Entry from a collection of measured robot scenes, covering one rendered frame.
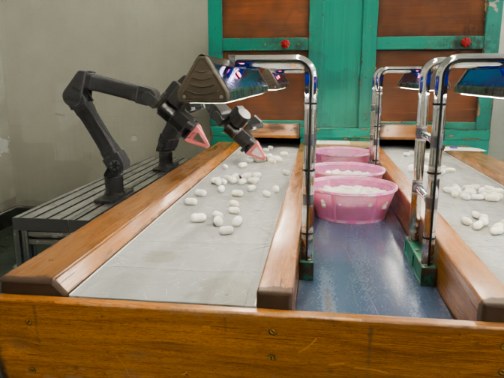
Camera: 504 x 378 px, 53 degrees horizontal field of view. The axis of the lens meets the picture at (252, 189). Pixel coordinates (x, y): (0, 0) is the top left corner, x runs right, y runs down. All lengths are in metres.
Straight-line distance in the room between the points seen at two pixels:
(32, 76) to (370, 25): 2.49
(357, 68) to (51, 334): 1.98
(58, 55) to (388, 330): 3.44
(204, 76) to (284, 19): 1.78
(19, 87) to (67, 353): 3.33
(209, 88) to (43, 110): 3.27
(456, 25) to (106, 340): 2.17
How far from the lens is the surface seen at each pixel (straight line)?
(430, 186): 1.02
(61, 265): 0.92
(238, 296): 0.81
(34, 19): 4.02
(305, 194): 1.00
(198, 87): 0.78
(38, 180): 4.11
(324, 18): 2.53
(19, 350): 0.93
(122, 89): 1.74
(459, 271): 0.92
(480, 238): 1.19
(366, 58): 2.52
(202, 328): 0.79
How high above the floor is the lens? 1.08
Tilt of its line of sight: 12 degrees down
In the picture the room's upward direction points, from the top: straight up
